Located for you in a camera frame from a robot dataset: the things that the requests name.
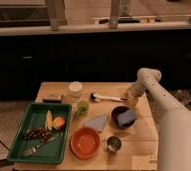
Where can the grey folded cloth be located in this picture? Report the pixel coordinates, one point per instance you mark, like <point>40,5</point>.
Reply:
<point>98,123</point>

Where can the bunch of dark grapes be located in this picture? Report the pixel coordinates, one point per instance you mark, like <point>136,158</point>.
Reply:
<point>37,133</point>

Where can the metal fork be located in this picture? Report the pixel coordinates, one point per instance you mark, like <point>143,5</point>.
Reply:
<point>34,149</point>

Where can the dark blue sponge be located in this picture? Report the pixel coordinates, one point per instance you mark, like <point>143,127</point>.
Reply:
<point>126,118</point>

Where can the orange peach fruit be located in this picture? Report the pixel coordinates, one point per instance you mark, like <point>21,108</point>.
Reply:
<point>58,123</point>

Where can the small metal cup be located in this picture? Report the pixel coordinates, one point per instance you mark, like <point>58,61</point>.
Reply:
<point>113,143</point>

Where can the yellow banana piece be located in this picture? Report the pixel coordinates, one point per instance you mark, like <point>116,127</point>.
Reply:
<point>49,120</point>

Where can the dark brown bowl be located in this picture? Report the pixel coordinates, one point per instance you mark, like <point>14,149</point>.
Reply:
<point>115,112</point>

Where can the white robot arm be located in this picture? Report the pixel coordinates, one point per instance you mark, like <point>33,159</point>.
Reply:
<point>174,144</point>

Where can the green plastic tray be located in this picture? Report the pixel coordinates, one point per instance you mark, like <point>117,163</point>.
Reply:
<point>35,117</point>

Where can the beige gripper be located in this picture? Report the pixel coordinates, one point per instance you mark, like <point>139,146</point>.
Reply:
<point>131,101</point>

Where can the white round container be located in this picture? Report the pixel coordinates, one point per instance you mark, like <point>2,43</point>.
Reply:
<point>75,89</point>

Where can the red orange bowl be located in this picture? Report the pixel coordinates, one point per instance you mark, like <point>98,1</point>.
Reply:
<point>85,143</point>

